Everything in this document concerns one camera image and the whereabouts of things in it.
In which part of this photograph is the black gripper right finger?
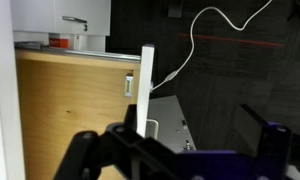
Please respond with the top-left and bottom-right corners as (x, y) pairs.
(239, 103), (293, 180)

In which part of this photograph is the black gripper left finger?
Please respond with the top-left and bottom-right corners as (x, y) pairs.
(53, 104), (178, 180)

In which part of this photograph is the wooden drawer white front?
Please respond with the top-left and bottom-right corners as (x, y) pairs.
(14, 43), (160, 180)

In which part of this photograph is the white cabinet door grey inside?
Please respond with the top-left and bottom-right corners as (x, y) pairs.
(145, 94), (198, 155)

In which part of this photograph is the red white box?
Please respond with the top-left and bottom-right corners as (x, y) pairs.
(48, 32), (88, 50)

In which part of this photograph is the black floor object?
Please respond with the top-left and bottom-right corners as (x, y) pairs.
(167, 0), (184, 19)

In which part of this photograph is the metal drawer slide rail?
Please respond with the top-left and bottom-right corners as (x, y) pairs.
(13, 41), (142, 63)

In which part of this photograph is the white cable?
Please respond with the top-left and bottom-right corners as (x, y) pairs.
(150, 0), (274, 92)

